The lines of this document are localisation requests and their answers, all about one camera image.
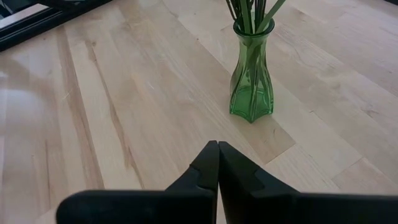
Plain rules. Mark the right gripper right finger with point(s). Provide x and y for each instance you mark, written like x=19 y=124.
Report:
x=264 y=205

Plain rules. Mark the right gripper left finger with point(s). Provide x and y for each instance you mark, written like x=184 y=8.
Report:
x=186 y=205

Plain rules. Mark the white tulip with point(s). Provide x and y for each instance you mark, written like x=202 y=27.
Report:
x=245 y=15
x=273 y=11

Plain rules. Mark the green glass vase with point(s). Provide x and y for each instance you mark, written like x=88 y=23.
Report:
x=252 y=102

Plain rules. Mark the black metal table frame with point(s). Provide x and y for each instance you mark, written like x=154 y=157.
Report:
x=31 y=29

